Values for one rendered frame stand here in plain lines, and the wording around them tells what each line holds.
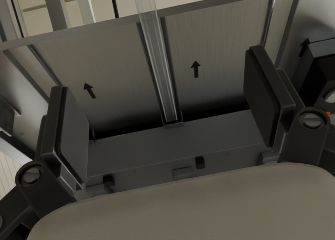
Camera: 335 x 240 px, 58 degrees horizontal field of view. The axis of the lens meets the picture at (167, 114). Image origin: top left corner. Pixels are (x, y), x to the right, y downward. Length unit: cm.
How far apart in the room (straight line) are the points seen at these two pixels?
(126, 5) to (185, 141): 257
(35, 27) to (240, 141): 292
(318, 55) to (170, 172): 21
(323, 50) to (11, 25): 43
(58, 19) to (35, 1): 253
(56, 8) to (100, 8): 230
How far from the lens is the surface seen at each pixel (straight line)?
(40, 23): 316
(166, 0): 284
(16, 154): 42
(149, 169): 36
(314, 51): 33
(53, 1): 66
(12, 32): 53
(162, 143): 36
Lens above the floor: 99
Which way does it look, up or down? 13 degrees up
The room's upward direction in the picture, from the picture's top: 168 degrees clockwise
